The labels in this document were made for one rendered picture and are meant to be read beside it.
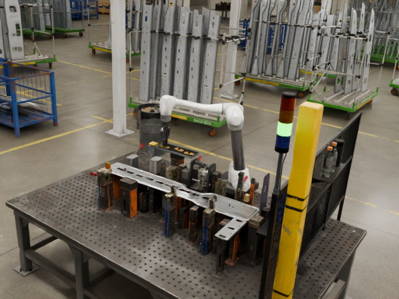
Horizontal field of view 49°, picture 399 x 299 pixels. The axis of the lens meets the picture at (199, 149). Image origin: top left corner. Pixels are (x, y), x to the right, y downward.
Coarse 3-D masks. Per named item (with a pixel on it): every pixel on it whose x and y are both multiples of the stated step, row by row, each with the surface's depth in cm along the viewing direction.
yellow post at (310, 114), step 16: (304, 112) 215; (320, 112) 215; (304, 128) 218; (304, 144) 220; (304, 160) 223; (304, 176) 225; (288, 192) 233; (304, 192) 228; (288, 208) 236; (304, 208) 235; (288, 224) 239; (288, 240) 242; (288, 256) 245; (288, 272) 248; (288, 288) 251
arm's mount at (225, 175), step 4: (228, 172) 433; (224, 176) 424; (228, 176) 424; (256, 184) 414; (256, 188) 416; (228, 192) 396; (232, 192) 396; (248, 192) 403; (228, 196) 397; (232, 196) 394
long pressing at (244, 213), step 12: (132, 168) 373; (144, 180) 354; (156, 180) 355; (168, 180) 356; (168, 192) 338; (180, 192) 338; (192, 192) 339; (204, 204) 322; (216, 204) 323; (228, 204) 324; (240, 204) 325; (228, 216) 311; (240, 216) 309
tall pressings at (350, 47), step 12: (372, 12) 920; (360, 24) 936; (372, 24) 936; (348, 36) 951; (372, 36) 955; (348, 48) 906; (360, 48) 974; (348, 60) 916; (348, 72) 930; (336, 84) 947
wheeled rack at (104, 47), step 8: (128, 8) 1242; (88, 16) 1362; (128, 16) 1249; (88, 24) 1370; (96, 24) 1391; (104, 24) 1415; (128, 24) 1257; (88, 32) 1379; (128, 32) 1265; (128, 40) 1273; (144, 40) 1357; (96, 48) 1371; (104, 48) 1357; (128, 48) 1281; (128, 56) 1287
